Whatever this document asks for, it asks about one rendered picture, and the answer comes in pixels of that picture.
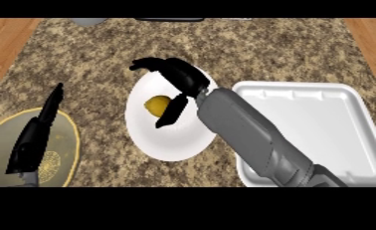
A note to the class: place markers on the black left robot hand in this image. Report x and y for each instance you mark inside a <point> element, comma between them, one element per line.
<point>35,134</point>

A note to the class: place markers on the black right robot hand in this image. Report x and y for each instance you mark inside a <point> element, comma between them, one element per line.
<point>182,73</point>

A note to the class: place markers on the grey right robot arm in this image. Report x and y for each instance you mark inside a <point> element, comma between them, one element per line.
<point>254,134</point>

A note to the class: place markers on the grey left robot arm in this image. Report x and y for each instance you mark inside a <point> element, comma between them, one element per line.
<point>27,179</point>

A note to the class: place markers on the yellow lemon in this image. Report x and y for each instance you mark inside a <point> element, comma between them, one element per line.
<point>157,105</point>

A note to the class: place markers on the white plate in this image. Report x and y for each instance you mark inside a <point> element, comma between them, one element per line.
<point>169,137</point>

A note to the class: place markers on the white tray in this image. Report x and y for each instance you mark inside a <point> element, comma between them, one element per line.
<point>313,124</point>

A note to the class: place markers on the grey round object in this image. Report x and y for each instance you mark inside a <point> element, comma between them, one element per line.
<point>89,21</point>

